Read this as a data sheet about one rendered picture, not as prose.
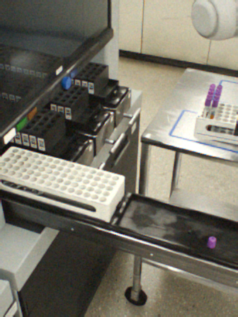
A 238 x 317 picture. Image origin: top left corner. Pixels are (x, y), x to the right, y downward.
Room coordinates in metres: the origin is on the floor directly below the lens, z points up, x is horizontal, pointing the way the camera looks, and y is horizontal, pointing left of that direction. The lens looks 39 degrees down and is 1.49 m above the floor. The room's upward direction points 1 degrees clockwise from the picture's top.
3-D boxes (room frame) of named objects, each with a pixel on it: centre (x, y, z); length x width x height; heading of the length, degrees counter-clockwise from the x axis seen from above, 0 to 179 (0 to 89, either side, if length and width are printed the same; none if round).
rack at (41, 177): (0.71, 0.14, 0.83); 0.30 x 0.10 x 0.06; 69
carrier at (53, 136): (0.89, 0.17, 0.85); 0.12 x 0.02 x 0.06; 160
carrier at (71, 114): (1.03, 0.12, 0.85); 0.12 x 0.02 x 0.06; 159
